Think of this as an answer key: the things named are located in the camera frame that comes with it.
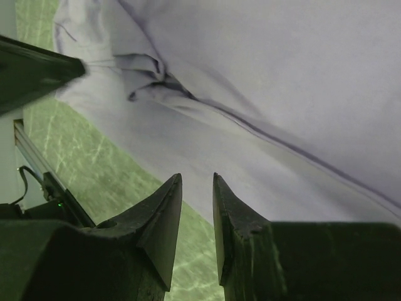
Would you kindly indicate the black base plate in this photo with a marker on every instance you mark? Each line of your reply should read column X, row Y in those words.
column 51, row 202

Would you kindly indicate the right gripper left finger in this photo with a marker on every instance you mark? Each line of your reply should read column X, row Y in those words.
column 127, row 257

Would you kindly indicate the aluminium left side rail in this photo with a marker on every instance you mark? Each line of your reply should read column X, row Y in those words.
column 36, row 162

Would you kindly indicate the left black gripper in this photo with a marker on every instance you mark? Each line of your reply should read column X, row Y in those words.
column 29, row 73

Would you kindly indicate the lavender t shirt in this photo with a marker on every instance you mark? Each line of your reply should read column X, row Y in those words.
column 296, row 104

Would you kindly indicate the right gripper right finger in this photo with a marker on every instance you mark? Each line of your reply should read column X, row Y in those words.
column 262, row 260

